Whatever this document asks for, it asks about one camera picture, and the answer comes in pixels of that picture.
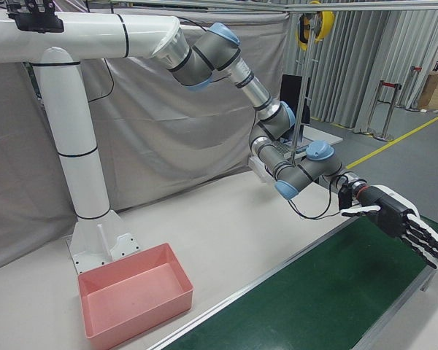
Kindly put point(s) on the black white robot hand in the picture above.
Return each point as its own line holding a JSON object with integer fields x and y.
{"x": 387, "y": 211}

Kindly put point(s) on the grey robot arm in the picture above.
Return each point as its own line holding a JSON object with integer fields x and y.
{"x": 211, "y": 62}

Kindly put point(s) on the pink plastic basket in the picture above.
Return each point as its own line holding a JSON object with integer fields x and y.
{"x": 131, "y": 291}

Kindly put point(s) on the white side desk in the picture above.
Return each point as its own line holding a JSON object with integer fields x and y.
{"x": 325, "y": 136}

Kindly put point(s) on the silver barrier stanchion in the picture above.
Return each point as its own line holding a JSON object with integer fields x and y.
{"x": 416, "y": 91}
{"x": 388, "y": 109}

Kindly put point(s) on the brown cardboard box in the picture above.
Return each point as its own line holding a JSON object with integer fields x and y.
{"x": 430, "y": 91}

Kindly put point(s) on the green conveyor belt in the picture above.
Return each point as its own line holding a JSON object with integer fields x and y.
{"x": 295, "y": 310}

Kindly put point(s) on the grey pleated curtain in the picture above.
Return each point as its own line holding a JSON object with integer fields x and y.
{"x": 350, "y": 73}

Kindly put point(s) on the black background monitor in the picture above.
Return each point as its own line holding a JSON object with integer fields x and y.
{"x": 290, "y": 95}

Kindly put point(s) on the grey backdrop cloth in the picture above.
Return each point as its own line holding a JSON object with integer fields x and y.
{"x": 168, "y": 127}

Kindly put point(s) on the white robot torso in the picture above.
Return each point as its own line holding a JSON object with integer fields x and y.
{"x": 76, "y": 109}

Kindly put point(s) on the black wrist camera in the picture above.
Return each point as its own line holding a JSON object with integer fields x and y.
{"x": 345, "y": 195}

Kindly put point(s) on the aluminium frame post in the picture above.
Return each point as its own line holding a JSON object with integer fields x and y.
{"x": 302, "y": 65}

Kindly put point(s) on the aluminium frame beam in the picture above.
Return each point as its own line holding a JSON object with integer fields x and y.
{"x": 368, "y": 7}

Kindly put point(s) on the black head camera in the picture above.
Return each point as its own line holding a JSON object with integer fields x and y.
{"x": 36, "y": 22}

